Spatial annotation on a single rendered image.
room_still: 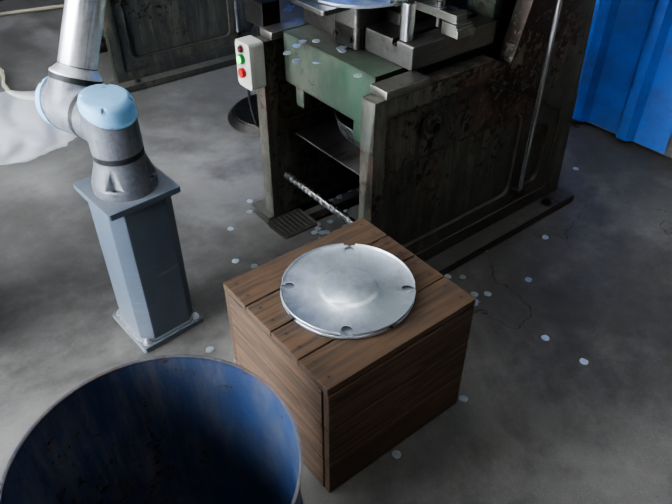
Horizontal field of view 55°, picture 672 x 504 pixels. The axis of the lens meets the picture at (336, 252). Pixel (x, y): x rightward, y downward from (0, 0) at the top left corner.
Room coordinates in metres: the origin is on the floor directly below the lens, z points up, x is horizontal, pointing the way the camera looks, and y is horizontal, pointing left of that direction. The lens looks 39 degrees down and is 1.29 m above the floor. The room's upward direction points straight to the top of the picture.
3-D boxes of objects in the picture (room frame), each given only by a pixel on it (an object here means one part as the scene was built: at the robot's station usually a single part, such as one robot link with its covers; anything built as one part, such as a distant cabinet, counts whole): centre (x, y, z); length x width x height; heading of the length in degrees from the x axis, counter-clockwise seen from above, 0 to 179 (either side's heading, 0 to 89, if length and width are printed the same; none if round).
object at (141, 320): (1.30, 0.50, 0.23); 0.19 x 0.19 x 0.45; 42
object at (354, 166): (1.78, -0.17, 0.31); 0.43 x 0.42 x 0.01; 38
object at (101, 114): (1.30, 0.51, 0.62); 0.13 x 0.12 x 0.14; 55
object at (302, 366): (1.03, -0.03, 0.18); 0.40 x 0.38 x 0.35; 128
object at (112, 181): (1.30, 0.50, 0.50); 0.15 x 0.15 x 0.10
